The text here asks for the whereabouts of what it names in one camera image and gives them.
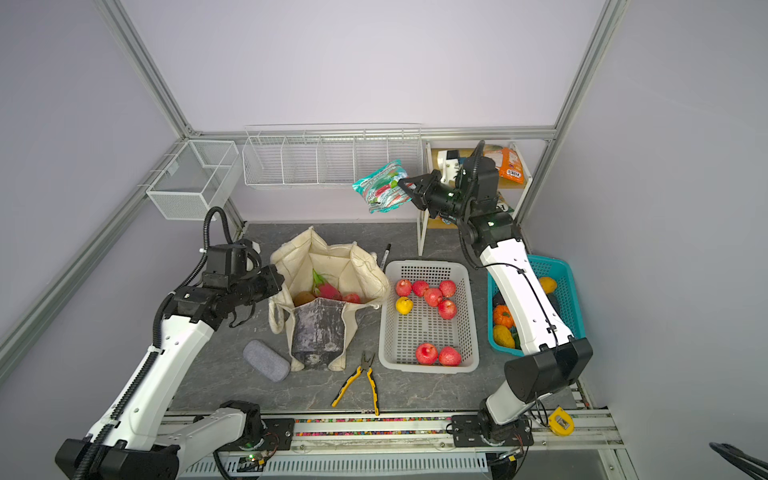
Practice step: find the black marker pen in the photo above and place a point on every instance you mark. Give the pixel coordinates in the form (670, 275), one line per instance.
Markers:
(385, 255)

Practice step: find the white mesh wall box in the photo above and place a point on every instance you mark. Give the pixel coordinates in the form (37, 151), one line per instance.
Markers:
(201, 174)

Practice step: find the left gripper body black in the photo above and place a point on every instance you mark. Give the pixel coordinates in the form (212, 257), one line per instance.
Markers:
(253, 288)

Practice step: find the cream canvas tote bag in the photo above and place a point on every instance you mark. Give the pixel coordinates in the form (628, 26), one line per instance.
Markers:
(319, 333)

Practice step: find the small orange pumpkin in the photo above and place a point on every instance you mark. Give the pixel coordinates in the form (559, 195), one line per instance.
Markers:
(502, 316)

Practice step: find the red apple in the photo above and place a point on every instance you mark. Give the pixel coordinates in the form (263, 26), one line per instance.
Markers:
(353, 298)
(449, 356)
(447, 309)
(403, 288)
(426, 354)
(447, 288)
(420, 287)
(433, 297)

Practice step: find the white wire wall basket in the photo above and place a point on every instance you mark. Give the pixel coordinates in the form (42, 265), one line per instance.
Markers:
(327, 154)

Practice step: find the pink dragon fruit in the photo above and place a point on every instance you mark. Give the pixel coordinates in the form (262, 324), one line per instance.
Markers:
(322, 288)

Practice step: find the yellow squash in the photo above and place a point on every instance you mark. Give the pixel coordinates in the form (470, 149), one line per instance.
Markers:
(503, 337)

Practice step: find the teal plastic vegetable basket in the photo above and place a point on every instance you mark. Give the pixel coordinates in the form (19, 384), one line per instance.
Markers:
(564, 299)

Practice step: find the brown potato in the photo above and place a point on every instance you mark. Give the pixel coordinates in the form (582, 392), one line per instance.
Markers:
(303, 298)

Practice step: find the orange snack bag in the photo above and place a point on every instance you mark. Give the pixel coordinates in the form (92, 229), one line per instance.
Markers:
(510, 166)

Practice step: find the teal snack bag top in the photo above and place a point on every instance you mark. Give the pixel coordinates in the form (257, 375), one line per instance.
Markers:
(381, 191)

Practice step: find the white wooden two-tier shelf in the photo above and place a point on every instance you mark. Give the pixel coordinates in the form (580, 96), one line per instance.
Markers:
(512, 193)

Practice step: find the white plastic fruit basket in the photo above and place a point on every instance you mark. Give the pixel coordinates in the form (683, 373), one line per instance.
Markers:
(401, 335)

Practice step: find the yellow tape measure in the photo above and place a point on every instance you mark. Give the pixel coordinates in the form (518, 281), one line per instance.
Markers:
(561, 423)

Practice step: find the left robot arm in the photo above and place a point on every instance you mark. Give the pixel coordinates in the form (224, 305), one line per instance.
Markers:
(126, 443)

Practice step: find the grey fabric glasses case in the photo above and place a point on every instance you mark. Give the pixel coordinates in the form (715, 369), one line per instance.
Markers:
(266, 361)

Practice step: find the yellow bell pepper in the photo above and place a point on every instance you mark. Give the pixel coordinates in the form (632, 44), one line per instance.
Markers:
(548, 284)

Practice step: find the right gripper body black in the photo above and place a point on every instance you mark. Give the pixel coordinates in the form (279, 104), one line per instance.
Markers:
(448, 204)

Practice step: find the black tripod leg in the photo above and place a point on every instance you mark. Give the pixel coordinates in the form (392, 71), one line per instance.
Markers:
(752, 466)

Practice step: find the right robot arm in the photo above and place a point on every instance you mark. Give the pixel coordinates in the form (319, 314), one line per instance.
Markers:
(553, 356)

